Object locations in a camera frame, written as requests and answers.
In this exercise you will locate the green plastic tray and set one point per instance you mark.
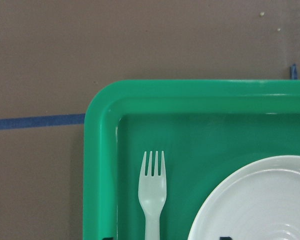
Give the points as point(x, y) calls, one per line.
point(207, 129)

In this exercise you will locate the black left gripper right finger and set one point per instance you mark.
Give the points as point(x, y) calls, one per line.
point(225, 238)

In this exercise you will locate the pale green plastic fork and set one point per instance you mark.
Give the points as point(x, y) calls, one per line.
point(152, 192)

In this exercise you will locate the white round plate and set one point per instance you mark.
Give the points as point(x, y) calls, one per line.
point(260, 201)

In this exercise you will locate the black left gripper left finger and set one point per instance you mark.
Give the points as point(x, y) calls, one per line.
point(108, 238)

